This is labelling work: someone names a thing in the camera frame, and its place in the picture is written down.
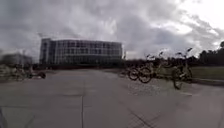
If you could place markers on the glass-fronted grey building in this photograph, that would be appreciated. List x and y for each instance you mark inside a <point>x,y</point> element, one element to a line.
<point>81,51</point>

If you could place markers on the grey paved plaza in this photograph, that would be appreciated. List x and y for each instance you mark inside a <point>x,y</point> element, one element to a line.
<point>93,100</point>

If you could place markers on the row of parked bicycles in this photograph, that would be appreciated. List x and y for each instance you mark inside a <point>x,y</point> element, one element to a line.
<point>20,72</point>
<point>156,71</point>

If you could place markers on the green grass lawn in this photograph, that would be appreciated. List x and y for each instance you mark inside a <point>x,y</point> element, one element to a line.
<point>208,72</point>

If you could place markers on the low blurred building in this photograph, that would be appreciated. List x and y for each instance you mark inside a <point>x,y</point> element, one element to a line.
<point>15,59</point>

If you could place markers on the dark row of trees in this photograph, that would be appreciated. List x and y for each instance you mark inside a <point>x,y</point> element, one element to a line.
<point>210,56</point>

